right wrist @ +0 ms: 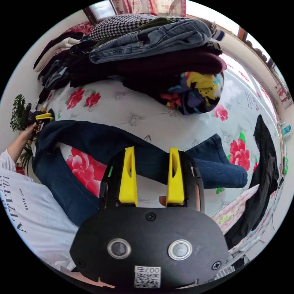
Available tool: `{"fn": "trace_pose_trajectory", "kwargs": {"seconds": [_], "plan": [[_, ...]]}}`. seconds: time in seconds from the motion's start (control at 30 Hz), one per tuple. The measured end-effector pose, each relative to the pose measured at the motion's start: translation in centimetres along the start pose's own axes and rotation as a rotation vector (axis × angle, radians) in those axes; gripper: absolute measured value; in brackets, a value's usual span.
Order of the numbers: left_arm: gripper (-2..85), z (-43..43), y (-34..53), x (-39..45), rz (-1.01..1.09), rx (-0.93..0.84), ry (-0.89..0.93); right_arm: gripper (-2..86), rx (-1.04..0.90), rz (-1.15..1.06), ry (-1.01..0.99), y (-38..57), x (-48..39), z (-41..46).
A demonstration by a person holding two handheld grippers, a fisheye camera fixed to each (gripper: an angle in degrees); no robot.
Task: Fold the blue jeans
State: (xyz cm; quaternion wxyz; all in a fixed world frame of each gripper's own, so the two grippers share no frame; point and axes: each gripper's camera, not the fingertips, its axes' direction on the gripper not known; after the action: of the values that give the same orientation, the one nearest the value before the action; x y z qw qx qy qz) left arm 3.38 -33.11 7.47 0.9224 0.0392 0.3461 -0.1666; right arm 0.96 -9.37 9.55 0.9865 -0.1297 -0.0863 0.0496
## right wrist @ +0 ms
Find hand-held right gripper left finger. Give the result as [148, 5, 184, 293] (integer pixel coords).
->
[118, 146, 138, 207]

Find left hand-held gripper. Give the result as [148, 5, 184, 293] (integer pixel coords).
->
[22, 103, 55, 129]

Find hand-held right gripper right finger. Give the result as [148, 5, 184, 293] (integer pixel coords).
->
[166, 147, 185, 206]

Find blue jeans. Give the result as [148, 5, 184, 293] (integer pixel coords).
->
[32, 120, 248, 228]

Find person's left forearm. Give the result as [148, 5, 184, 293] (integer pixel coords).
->
[6, 130, 32, 164]

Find person's left hand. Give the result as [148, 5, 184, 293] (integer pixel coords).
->
[27, 121, 44, 139]

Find person's right hand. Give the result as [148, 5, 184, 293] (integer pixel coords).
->
[69, 271, 116, 289]

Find green leafy plant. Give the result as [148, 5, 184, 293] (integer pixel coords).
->
[9, 93, 35, 176]

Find pink floral blanket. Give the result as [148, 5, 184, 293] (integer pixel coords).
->
[211, 183, 261, 236]

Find black garment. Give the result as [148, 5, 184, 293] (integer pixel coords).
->
[224, 114, 280, 249]

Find person's body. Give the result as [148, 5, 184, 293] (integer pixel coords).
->
[0, 149, 80, 273]

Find pile of clothes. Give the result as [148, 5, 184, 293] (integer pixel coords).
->
[33, 13, 228, 116]

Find window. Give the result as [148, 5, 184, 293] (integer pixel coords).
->
[83, 2, 116, 23]

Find red patterned curtain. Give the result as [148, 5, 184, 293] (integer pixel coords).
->
[110, 0, 187, 18]

